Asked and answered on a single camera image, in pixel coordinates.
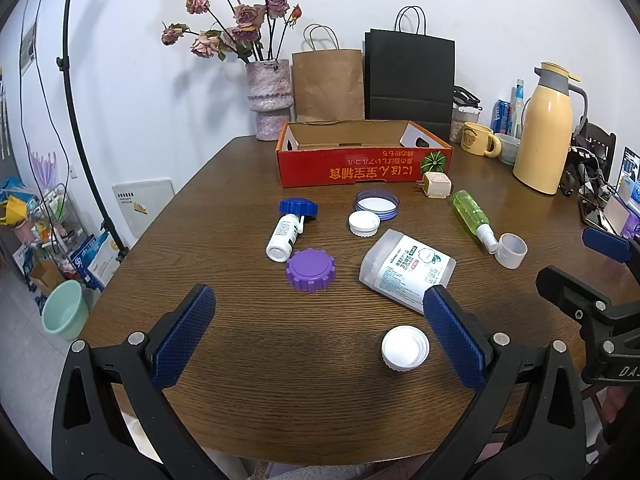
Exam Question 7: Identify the purple notched lid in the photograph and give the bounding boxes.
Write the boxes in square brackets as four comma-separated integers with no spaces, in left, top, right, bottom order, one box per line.
[286,248,335,293]

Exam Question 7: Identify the clear plastic jar with label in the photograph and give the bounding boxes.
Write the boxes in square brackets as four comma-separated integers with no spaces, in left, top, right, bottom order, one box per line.
[358,229,457,316]

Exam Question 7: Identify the large blue-rimmed lid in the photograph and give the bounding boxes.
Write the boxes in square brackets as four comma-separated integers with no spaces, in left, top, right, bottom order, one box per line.
[353,188,401,222]

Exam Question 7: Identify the small white bottle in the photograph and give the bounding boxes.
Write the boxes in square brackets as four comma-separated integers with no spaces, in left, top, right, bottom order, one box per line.
[266,214,306,262]

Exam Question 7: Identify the brown paper bag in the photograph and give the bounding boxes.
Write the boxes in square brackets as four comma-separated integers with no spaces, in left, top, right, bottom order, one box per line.
[291,23,365,123]

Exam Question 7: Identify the cream cube plug adapter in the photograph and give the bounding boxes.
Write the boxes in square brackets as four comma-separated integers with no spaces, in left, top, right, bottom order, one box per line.
[416,171,452,200]

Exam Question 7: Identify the mint green bucket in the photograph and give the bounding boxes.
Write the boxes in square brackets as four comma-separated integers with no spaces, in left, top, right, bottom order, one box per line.
[41,280,90,342]

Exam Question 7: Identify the cream yellow thermos jug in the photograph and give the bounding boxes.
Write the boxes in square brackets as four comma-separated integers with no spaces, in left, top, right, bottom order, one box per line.
[512,62,588,196]

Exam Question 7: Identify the blue and white carton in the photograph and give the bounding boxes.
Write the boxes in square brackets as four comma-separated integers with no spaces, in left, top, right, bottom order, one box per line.
[70,230,121,291]

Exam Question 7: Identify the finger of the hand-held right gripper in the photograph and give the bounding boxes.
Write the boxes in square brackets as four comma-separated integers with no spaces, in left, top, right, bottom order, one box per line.
[536,266,613,329]
[582,226,640,265]

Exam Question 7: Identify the blue drink can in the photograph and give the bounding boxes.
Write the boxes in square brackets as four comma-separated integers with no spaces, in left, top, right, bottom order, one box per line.
[490,99,512,135]

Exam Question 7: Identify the clear spray bottle cap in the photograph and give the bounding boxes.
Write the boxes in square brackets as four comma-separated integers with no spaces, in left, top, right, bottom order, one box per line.
[495,233,528,269]

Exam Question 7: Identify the black light stand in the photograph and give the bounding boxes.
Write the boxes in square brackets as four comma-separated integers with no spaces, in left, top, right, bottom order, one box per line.
[55,0,131,263]

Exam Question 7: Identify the glass jar with clip lid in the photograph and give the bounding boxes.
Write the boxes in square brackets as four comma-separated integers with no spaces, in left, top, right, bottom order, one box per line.
[449,87,483,143]

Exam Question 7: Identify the dark wooden chair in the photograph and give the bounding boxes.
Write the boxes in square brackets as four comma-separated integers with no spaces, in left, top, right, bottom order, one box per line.
[570,120,618,196]

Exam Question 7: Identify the green spray bottle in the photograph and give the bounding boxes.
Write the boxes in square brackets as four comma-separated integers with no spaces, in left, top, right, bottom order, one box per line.
[451,189,499,254]

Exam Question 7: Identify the dried rose bouquet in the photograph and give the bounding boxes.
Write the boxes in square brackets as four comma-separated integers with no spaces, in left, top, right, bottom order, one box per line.
[161,0,303,63]

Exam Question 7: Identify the black paper bag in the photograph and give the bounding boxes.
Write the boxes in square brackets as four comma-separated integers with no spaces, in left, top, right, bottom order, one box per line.
[363,6,457,143]

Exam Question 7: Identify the wall poster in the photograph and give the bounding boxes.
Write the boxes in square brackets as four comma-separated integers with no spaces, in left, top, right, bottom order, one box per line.
[20,20,39,77]

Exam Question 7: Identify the white board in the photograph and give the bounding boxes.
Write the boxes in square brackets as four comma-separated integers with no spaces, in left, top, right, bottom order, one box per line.
[112,178,176,248]

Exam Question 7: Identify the cluttered storage cart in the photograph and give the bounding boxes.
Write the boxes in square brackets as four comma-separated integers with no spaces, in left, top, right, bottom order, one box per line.
[0,177,83,266]

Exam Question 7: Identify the pink textured vase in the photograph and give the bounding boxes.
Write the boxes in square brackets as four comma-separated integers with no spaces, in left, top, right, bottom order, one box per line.
[245,58,292,142]

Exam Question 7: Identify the yellow bear mug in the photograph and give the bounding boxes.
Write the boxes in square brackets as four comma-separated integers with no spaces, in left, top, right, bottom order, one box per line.
[460,122,502,158]

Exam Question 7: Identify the black phone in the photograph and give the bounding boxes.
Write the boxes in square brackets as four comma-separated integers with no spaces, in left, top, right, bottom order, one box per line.
[579,197,616,235]

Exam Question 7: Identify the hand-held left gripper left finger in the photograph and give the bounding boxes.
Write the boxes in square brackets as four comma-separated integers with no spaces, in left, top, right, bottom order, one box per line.
[51,283,226,480]

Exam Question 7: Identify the red cardboard box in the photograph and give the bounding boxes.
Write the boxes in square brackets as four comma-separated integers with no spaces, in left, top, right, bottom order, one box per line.
[276,120,454,189]

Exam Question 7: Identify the clear bottle with blue cap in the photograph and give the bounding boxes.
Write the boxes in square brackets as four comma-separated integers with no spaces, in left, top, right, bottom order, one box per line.
[510,79,526,138]

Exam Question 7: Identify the small cardboard box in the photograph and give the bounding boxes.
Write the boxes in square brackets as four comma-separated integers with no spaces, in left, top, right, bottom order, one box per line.
[28,259,66,297]

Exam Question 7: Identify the ribbed white cap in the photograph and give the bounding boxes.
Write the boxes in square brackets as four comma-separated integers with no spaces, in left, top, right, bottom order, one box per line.
[348,210,381,237]

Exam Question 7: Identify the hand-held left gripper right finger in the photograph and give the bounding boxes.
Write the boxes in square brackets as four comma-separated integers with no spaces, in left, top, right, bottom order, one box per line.
[422,285,588,480]

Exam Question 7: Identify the blue notched cap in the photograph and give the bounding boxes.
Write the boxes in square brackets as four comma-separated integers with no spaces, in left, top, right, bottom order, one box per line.
[279,198,319,222]

